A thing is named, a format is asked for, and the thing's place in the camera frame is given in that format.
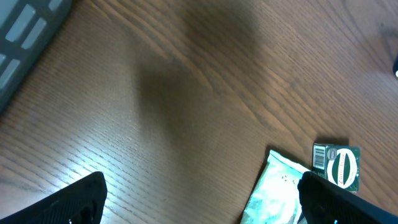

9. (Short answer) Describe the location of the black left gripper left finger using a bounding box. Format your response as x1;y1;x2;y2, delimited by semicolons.
1;171;108;224

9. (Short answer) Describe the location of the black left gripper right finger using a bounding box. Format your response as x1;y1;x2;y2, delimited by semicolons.
298;171;397;224

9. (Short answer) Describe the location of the light green candy packet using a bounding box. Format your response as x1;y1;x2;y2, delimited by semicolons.
241;150;308;224

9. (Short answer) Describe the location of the grey plastic mesh basket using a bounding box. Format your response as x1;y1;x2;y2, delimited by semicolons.
1;0;73;110

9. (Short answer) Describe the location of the black round logo packet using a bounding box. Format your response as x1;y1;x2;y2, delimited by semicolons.
312;143;361;194

